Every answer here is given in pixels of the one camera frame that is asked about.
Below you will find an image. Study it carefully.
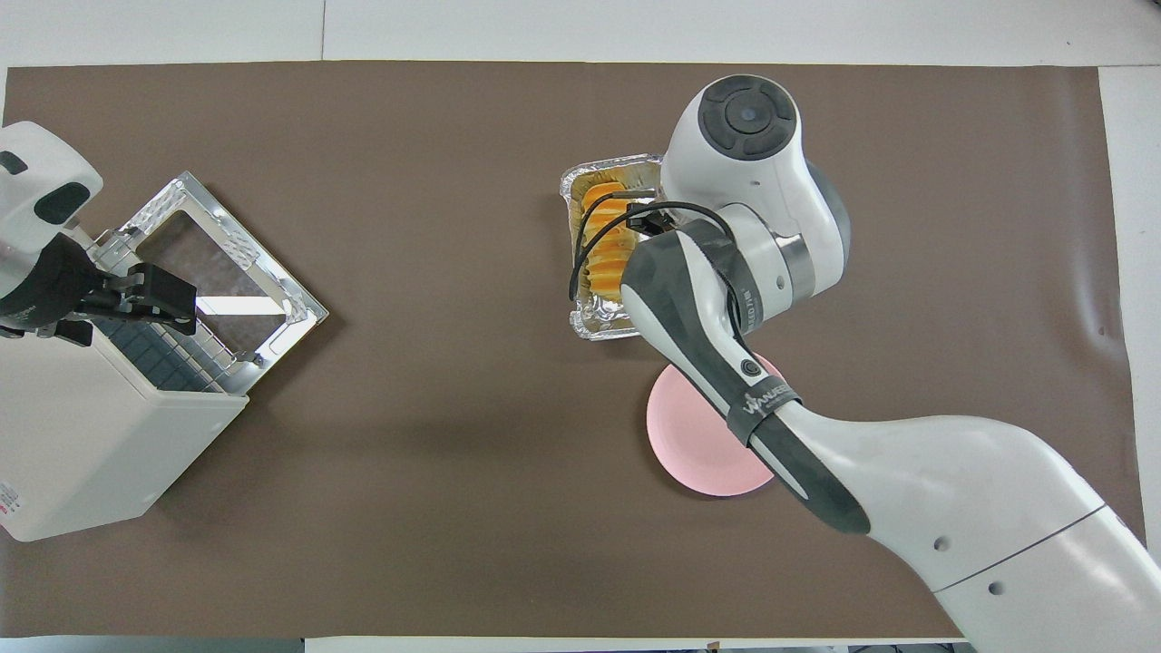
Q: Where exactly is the metal oven wire rack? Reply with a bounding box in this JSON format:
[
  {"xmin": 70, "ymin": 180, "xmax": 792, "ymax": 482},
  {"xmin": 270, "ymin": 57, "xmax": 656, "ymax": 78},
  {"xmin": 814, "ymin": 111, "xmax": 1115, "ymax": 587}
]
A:
[{"xmin": 89, "ymin": 307, "xmax": 266, "ymax": 396}]

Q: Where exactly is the white toaster oven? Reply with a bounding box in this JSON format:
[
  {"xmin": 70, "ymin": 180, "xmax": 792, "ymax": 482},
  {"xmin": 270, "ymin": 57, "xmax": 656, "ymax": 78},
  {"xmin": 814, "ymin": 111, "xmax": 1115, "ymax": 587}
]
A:
[{"xmin": 0, "ymin": 304, "xmax": 251, "ymax": 543}]

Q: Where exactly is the aluminium foil tray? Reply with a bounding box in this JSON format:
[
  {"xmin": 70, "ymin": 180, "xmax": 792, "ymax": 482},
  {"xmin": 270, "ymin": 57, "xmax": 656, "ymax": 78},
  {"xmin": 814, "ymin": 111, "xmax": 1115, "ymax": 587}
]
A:
[{"xmin": 559, "ymin": 153, "xmax": 668, "ymax": 343}]

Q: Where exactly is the glass oven door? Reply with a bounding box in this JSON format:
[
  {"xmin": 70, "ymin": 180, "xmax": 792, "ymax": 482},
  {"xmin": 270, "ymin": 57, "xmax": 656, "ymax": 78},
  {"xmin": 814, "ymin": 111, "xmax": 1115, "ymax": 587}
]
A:
[{"xmin": 98, "ymin": 171, "xmax": 329, "ymax": 396}]

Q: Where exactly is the brown table mat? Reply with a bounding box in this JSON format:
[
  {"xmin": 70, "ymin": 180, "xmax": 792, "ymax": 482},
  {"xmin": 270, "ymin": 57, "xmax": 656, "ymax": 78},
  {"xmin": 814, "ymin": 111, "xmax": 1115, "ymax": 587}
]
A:
[{"xmin": 4, "ymin": 61, "xmax": 1146, "ymax": 639}]

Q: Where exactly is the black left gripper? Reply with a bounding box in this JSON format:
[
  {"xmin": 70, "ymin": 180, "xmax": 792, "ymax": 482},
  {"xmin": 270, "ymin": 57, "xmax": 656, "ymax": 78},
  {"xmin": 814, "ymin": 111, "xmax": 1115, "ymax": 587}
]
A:
[{"xmin": 83, "ymin": 262, "xmax": 199, "ymax": 336}]

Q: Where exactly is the golden sliced bread loaf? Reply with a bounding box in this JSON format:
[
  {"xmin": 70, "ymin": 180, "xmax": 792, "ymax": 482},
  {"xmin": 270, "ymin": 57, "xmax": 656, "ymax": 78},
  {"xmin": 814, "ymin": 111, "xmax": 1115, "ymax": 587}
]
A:
[{"xmin": 580, "ymin": 180, "xmax": 638, "ymax": 306}]

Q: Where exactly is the pink round plate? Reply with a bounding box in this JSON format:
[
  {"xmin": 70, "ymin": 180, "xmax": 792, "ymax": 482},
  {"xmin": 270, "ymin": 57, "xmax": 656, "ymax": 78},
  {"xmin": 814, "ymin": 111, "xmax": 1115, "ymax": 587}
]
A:
[{"xmin": 646, "ymin": 353, "xmax": 785, "ymax": 498}]

